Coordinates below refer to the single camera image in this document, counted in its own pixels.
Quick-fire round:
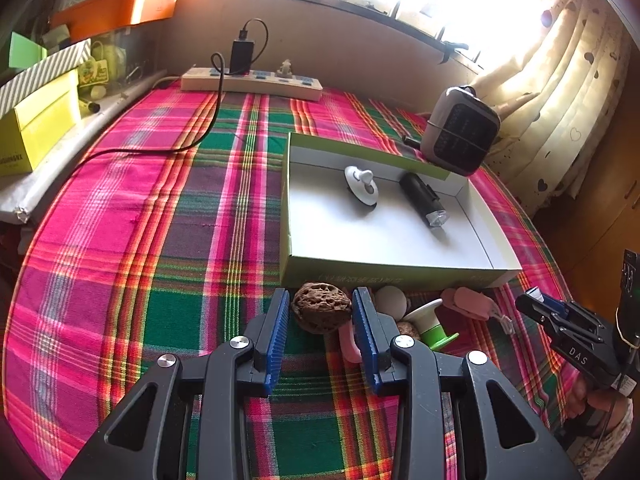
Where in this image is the yellow cardboard box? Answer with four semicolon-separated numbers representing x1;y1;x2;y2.
0;67;83;177

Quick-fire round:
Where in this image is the green card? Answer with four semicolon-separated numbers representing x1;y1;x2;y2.
9;31;49;70

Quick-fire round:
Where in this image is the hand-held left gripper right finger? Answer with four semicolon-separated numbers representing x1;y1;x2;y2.
351;286;583;480

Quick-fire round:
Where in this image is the white power strip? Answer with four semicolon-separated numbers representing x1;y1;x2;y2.
180;65;325;102

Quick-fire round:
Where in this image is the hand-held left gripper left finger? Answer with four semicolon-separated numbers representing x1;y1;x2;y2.
60;287;291;480

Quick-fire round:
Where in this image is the grey fan heater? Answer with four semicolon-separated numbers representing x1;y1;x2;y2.
419;85;502;177

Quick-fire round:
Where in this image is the striped cardboard box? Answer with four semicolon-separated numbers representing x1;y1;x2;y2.
0;38;93;117

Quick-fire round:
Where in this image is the beige round ball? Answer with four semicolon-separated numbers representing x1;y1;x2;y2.
375;285;409;319

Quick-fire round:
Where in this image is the green-edged cardboard box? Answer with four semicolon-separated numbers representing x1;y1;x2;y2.
278;131;523;288

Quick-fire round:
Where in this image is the pink rounded case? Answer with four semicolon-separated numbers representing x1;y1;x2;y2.
440;287;496;321

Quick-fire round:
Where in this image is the orange box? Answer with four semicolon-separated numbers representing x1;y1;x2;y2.
50;0;179;41

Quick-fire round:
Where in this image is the black window latch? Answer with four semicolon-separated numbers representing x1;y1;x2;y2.
437;39;469;66

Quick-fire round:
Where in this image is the person's right hand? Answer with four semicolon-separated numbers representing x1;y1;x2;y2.
567;377;633;428

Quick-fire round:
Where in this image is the black charger cable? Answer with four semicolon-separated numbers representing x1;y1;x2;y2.
65;18;269;181

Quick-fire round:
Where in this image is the plaid cloth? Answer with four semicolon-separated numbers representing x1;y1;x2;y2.
5;82;586;480

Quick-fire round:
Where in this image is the clear plastic container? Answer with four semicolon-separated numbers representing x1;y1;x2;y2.
75;27;157;102

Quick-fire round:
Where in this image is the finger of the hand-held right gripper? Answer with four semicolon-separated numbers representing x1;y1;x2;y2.
515;294;576;346
527;287;613;335

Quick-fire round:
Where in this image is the brown walnut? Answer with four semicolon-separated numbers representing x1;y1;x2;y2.
291;282;349;332
395;321;422;344

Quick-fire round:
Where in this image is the pink plastic piece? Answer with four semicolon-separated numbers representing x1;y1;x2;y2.
340;322;364;364

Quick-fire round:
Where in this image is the black charger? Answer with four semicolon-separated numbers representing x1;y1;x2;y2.
229;25;257;77

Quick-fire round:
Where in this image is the black bike light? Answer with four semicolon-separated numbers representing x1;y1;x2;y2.
398;172;447;229

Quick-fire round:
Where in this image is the white and green spool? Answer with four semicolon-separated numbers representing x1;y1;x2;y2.
402;298;460;352

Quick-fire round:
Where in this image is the cream heart-print curtain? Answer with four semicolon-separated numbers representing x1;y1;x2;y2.
470;0;636;216

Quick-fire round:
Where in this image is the person's right forearm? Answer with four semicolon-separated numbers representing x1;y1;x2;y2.
575;407;638;468

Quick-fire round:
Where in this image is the white usb cable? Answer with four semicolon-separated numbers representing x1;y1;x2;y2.
492;307;516;336

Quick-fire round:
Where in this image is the white suction knob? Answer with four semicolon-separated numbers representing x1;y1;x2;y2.
344;165;379;207

